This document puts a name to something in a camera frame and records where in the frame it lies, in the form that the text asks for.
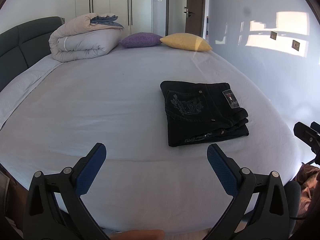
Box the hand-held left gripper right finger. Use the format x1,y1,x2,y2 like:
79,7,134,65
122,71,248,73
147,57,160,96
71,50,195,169
207,144,290,240

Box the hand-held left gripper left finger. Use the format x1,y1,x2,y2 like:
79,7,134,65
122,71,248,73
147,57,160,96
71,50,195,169
29,142,110,240

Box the black denim pants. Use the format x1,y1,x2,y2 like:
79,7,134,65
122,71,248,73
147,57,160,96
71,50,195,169
160,81,250,147

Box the person's left hand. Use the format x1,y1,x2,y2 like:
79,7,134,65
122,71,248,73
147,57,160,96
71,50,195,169
110,230,165,240

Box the brown clothing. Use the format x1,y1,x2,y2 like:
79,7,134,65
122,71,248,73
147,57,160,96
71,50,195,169
295,164,320,208

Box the bed with white sheet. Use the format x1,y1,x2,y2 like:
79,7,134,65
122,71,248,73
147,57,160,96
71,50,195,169
0,46,300,233

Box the folded beige duvet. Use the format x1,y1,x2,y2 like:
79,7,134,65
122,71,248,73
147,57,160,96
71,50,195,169
49,12,125,62

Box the purple pillow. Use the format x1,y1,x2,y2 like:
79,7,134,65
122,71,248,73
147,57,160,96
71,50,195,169
119,32,163,48

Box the yellow pillow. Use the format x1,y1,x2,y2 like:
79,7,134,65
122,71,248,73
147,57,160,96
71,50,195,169
160,33,213,52

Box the dark grey upholstered headboard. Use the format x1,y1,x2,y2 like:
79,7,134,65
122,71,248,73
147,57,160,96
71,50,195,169
0,17,66,93

